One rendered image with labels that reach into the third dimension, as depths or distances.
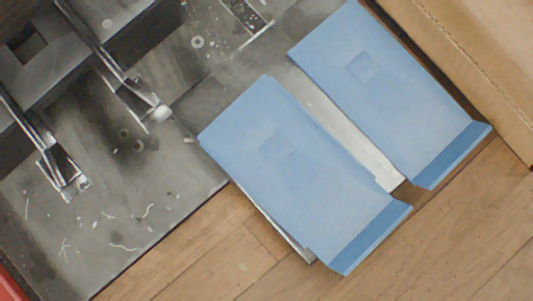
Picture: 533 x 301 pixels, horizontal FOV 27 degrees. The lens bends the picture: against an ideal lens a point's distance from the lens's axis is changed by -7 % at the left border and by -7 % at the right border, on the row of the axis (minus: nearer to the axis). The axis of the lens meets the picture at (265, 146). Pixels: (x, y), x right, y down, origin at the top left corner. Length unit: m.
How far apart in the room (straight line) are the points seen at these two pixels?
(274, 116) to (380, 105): 0.08
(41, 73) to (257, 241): 0.21
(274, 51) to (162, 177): 0.13
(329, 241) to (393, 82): 0.13
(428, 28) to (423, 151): 0.09
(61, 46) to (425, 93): 0.28
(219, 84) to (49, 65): 0.14
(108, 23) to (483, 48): 0.30
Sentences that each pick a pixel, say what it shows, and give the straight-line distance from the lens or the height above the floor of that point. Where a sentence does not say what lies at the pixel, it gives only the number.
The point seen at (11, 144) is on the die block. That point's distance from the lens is 0.87.
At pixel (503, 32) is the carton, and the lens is 0.94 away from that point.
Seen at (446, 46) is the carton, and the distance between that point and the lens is 0.88.
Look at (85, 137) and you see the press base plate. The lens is 0.92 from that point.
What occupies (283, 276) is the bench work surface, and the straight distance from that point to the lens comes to 0.88.
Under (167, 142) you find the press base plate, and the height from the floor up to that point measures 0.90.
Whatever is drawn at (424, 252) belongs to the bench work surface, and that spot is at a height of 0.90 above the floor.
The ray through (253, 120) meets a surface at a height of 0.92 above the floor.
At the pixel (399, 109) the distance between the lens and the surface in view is 0.89.
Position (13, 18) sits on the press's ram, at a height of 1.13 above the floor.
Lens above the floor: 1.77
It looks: 75 degrees down
